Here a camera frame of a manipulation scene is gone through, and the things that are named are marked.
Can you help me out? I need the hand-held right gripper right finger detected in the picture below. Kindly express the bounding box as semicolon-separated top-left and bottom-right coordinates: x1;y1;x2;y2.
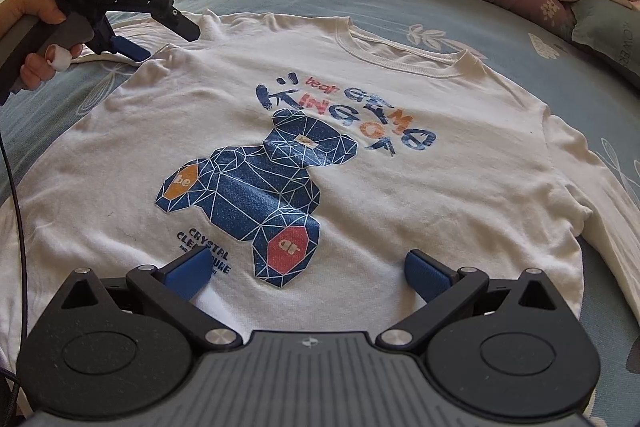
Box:
375;249;558;350

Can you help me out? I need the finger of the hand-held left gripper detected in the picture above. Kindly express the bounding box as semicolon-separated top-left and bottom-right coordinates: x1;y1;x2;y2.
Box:
164;5;202;42
98;21;153;60

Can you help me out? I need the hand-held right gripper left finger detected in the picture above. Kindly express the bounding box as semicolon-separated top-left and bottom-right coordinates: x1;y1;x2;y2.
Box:
60;249;240;350

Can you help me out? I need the white printed sweatshirt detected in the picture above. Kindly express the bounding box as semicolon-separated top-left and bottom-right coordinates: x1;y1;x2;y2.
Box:
0;9;640;388

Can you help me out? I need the person's left hand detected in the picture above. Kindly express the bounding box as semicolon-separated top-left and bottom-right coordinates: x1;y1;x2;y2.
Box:
0;0;84;90

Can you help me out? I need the green flower print pillow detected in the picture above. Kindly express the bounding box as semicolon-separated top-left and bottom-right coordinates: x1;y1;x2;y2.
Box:
570;0;640;90

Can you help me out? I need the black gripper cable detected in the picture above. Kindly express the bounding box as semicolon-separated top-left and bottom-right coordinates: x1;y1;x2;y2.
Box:
0;127;30;408

